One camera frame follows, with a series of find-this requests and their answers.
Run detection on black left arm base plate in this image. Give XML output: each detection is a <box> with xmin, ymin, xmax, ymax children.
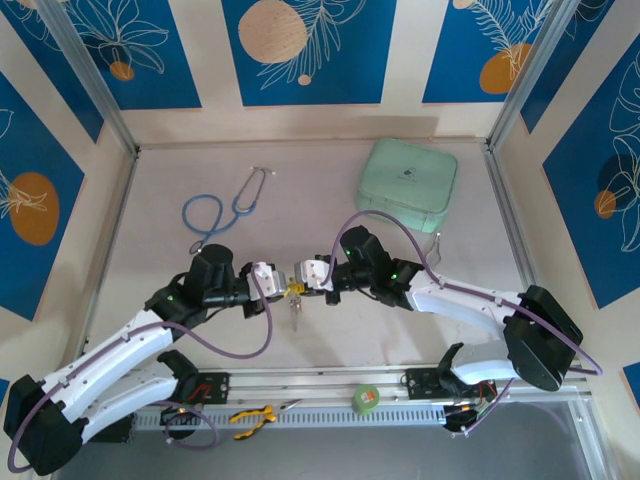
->
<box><xmin>189</xmin><ymin>370</ymin><xmax>232</xmax><ymax>405</ymax></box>

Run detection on aluminium mounting rail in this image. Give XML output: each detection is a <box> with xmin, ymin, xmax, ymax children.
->
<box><xmin>49</xmin><ymin>366</ymin><xmax>594</xmax><ymax>407</ymax></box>

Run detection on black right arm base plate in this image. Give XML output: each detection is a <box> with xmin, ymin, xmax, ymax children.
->
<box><xmin>403</xmin><ymin>367</ymin><xmax>441</xmax><ymax>400</ymax></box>

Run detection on aluminium frame post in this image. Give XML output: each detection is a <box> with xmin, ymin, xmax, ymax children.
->
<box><xmin>34</xmin><ymin>0</ymin><xmax>141</xmax><ymax>157</ymax></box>
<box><xmin>567</xmin><ymin>397</ymin><xmax>619</xmax><ymax>480</ymax></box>
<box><xmin>487</xmin><ymin>0</ymin><xmax>586</xmax><ymax>154</ymax></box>

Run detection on aluminium side rail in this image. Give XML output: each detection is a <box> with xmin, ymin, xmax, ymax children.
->
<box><xmin>74</xmin><ymin>147</ymin><xmax>141</xmax><ymax>374</ymax></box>
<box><xmin>483</xmin><ymin>142</ymin><xmax>546</xmax><ymax>306</ymax></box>

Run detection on thin silver wire loop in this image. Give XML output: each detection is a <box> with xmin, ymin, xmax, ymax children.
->
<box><xmin>424</xmin><ymin>230</ymin><xmax>444</xmax><ymax>266</ymax></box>

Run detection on blue stethoscope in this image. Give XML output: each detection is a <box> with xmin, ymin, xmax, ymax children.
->
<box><xmin>180</xmin><ymin>166</ymin><xmax>278</xmax><ymax>254</ymax></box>

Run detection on yellow black pliers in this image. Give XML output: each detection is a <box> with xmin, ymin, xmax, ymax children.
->
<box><xmin>229</xmin><ymin>398</ymin><xmax>304</xmax><ymax>441</ymax></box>

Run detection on white slotted cable duct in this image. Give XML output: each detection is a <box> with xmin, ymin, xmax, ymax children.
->
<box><xmin>132</xmin><ymin>402</ymin><xmax>451</xmax><ymax>431</ymax></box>

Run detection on green tape roll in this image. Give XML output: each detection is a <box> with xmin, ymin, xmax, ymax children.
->
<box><xmin>351</xmin><ymin>383</ymin><xmax>382</xmax><ymax>415</ymax></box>

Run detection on mint green zip case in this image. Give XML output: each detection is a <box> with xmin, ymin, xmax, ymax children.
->
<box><xmin>353</xmin><ymin>137</ymin><xmax>460</xmax><ymax>234</ymax></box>

